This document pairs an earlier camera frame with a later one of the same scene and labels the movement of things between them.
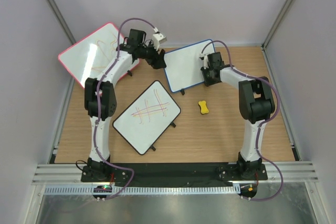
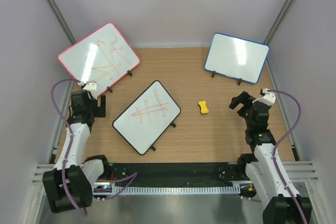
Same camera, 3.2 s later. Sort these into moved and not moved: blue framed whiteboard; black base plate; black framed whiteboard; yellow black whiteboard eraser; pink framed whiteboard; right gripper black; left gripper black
Moved: right gripper black; blue framed whiteboard; left gripper black
Not moved: yellow black whiteboard eraser; black base plate; pink framed whiteboard; black framed whiteboard
